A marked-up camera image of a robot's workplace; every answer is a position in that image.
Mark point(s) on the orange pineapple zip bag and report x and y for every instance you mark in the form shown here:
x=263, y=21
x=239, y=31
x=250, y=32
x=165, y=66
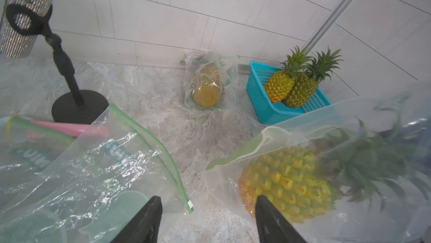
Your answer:
x=96, y=186

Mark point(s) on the black microphone stand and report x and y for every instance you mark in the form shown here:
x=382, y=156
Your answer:
x=78, y=106

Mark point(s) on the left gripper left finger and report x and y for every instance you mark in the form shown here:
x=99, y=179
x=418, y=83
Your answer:
x=144, y=226

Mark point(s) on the yellow pineapple zip bag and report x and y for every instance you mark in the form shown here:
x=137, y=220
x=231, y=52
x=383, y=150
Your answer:
x=345, y=224

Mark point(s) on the bagged pineapple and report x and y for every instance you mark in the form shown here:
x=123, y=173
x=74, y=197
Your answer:
x=207, y=86

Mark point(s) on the orange pineapple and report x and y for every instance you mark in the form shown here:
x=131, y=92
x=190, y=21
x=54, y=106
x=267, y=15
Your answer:
x=282, y=82

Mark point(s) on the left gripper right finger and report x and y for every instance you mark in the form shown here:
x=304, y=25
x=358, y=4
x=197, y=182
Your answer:
x=272, y=226

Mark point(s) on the zip-top bag green pineapple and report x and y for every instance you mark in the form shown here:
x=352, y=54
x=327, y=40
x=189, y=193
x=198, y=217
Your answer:
x=26, y=150

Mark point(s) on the teal plastic basket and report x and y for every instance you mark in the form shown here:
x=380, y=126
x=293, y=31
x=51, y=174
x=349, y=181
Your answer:
x=272, y=113

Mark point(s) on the glitter silver microphone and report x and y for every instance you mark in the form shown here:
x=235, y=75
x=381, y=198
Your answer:
x=21, y=22

